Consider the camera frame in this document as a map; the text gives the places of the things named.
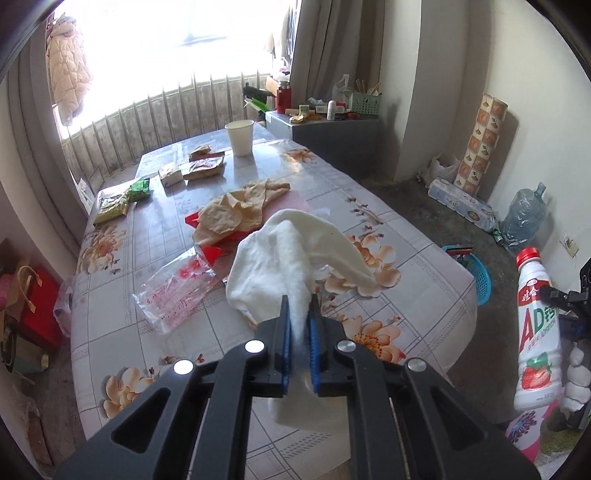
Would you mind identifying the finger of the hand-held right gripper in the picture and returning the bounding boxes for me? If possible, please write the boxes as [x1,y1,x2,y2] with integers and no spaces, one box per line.
[561,314,591,342]
[540,286,583,304]

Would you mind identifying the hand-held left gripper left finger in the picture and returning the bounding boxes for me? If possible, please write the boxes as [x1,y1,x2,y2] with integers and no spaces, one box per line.
[54,295,293,480]

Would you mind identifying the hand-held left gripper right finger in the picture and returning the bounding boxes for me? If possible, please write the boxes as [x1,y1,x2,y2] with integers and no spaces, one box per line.
[308,295,543,480]

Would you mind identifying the white drink bottle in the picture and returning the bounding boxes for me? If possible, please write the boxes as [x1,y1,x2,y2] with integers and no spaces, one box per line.
[513,247,565,411]

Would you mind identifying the blue plastic basket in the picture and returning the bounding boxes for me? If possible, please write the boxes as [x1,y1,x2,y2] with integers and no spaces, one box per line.
[441,244,492,306]

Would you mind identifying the white cloth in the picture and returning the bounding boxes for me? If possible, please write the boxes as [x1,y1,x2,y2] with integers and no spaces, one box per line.
[225,209,376,430]

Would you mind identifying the red packet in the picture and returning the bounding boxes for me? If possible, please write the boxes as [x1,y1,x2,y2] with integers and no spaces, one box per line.
[185,193,321,268]

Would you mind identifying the brown paper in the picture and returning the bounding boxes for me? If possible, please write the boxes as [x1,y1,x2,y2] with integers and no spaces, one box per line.
[191,179,291,247]

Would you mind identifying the person's right hand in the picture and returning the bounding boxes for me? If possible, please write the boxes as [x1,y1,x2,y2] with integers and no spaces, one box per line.
[561,344,591,413]

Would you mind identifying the clear water jug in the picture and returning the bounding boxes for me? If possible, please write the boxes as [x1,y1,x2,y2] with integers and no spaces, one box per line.
[499,181,549,250]

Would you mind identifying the clear red-printed plastic bag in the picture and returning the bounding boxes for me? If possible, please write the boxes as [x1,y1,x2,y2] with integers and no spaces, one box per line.
[131,251,227,335]

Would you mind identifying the toilet paper pack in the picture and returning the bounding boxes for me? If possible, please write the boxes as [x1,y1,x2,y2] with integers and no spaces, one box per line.
[427,178,499,232]

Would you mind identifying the table with floral cloth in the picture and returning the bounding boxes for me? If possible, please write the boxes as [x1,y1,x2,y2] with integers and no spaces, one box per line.
[69,122,478,480]

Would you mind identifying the patterned paper roll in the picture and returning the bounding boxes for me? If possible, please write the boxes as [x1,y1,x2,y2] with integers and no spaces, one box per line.
[452,92,509,195]

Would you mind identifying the white plastic bag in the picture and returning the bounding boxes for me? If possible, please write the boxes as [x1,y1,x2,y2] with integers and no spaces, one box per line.
[429,154,461,183]

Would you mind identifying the brown snack packet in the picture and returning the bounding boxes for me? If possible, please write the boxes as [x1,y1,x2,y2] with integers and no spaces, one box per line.
[181,156,226,181]

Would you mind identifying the grey cabinet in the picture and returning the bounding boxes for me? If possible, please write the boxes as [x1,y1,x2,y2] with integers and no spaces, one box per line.
[265,110,382,181]

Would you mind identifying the small white box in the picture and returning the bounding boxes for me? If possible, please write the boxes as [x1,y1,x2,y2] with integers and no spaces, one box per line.
[158,162,185,188]

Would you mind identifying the small brown packet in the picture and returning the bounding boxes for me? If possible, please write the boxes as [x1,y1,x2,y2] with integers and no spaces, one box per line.
[189,144,225,162]

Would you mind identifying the white paper cup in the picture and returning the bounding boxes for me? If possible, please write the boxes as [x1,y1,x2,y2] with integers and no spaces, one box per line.
[225,120,255,158]

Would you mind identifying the yellow-green snack packet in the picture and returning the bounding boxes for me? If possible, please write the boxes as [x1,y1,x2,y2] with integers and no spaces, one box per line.
[92,190,131,226]

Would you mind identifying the black and green object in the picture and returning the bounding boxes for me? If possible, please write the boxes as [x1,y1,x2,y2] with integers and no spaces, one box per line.
[242,85,271,114]

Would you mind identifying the green perforated basket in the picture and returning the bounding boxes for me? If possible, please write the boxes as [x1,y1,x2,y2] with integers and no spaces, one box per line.
[348,91,383,115]

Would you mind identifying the metal window railing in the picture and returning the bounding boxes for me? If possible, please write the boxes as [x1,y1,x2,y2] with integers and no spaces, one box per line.
[60,69,278,185]

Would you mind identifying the grey curtain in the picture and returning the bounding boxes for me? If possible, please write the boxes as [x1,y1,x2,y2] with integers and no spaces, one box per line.
[291,0,423,107]
[9,60,88,259]

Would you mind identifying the hanging quilted jacket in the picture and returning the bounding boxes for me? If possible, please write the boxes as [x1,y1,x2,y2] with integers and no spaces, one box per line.
[45,14,93,126]

